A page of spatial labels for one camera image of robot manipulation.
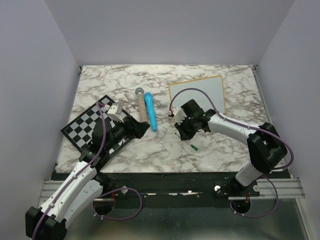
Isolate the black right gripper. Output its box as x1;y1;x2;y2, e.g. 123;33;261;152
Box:
174;115;198;141

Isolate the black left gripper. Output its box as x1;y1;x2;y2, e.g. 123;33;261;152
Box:
105;114;150;151

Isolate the green whiteboard marker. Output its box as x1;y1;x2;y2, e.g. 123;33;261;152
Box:
174;132;199;151

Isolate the yellow framed whiteboard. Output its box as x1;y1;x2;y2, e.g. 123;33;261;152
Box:
168;75;226;114

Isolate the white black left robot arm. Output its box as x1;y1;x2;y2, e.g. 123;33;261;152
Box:
25;116;150;240

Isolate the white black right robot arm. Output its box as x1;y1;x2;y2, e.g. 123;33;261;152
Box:
170;99;288;196

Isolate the blue toy microphone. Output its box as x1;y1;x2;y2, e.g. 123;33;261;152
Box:
144;92;158;132

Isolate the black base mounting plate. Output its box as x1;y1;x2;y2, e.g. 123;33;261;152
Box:
51;171;292;208

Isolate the black white chessboard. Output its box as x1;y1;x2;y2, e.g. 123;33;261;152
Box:
61;95;117;153

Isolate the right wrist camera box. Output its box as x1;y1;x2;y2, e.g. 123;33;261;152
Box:
172;107;187;125

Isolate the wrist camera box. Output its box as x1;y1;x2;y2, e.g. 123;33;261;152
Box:
107;103;124;123
172;107;187;125

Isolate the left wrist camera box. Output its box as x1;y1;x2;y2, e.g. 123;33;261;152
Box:
107;103;124;123

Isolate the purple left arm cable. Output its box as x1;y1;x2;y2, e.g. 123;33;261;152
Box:
31;101;143;240

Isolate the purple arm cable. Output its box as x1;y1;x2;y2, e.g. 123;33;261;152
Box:
168;88;295;218
31;101;143;240

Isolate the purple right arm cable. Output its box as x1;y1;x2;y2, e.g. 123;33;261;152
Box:
168;88;295;218

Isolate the aluminium frame rail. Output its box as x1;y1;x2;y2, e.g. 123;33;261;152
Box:
39;178;306;205

